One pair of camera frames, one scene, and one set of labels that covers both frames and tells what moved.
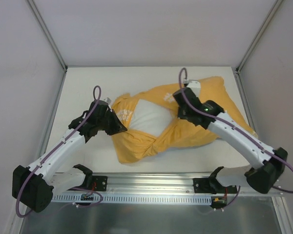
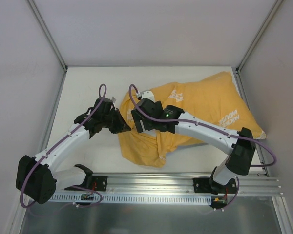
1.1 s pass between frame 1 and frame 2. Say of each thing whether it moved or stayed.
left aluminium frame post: stayed
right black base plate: stayed
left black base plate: stayed
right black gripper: moved
